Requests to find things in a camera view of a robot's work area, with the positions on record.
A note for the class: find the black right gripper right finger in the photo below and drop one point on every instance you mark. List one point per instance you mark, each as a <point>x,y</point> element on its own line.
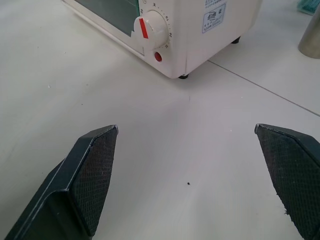
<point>292,175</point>

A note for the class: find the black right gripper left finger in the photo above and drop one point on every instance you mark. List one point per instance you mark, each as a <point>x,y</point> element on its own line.
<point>82,185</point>

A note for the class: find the white mini toaster oven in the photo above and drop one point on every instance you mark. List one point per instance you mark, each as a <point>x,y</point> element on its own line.
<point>195,37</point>

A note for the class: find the silver metal cylinder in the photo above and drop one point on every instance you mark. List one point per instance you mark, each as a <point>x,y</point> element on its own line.
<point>311,37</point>

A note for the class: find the teal bristle brush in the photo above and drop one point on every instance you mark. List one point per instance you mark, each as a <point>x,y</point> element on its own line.
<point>307,6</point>

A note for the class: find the white timer knob red mark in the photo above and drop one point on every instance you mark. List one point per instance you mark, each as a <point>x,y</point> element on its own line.
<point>151,29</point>

